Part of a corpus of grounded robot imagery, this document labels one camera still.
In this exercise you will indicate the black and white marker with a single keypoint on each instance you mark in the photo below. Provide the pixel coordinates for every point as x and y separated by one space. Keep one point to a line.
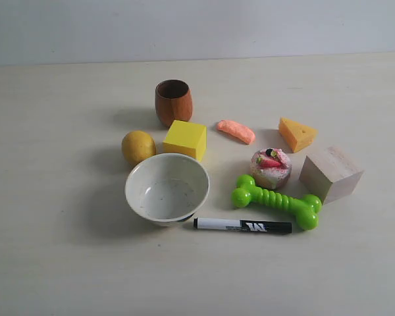
265 227

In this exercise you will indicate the green bone dog toy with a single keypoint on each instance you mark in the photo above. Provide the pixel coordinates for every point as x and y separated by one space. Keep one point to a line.
305 210

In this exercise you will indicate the orange toy sausage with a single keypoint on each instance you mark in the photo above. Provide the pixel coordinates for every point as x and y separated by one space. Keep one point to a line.
237 130

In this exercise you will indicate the yellow wooden cube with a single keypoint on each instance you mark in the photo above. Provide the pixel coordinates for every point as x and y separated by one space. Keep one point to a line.
187 138

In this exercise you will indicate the light wooden block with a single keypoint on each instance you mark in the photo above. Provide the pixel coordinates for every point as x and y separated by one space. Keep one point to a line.
330 174

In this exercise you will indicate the yellow lemon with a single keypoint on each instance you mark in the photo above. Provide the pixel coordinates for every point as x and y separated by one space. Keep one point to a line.
137 146

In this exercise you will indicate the white ceramic bowl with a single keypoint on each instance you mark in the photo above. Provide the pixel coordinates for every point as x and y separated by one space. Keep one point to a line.
167 189

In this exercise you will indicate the brown wooden cup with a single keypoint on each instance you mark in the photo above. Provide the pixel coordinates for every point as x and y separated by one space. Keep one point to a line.
173 101

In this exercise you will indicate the orange cheese wedge toy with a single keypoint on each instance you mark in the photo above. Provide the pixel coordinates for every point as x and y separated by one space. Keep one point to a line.
298 136

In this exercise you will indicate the pink strawberry cake toy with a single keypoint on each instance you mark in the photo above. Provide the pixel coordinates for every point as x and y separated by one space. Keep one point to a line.
270 168

